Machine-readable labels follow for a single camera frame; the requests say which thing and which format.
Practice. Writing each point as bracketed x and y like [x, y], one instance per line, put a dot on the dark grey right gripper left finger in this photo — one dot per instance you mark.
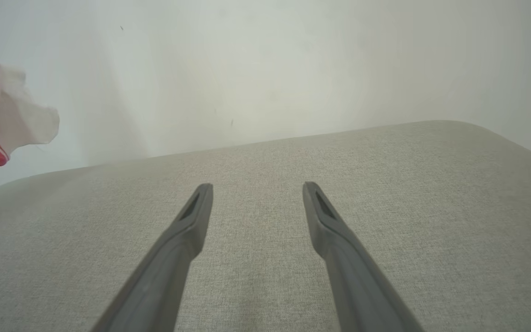
[168, 276]

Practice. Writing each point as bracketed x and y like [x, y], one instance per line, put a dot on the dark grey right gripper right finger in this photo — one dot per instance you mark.
[357, 286]

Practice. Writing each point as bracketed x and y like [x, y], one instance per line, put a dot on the red shirt with striped trim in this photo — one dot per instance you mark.
[2, 115]

